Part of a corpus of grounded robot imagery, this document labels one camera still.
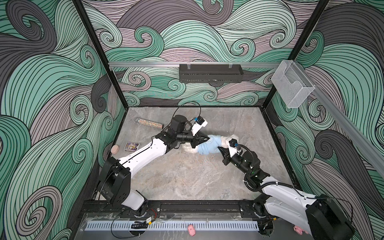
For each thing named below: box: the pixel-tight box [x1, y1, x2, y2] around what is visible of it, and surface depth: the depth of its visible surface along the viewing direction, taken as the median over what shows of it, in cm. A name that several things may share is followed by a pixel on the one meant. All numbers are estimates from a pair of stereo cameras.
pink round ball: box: [110, 144, 120, 155], surface depth 94 cm
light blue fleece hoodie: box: [197, 134, 222, 155], surface depth 76 cm
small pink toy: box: [187, 224, 196, 237], surface depth 67 cm
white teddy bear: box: [181, 134, 240, 154], surface depth 75 cm
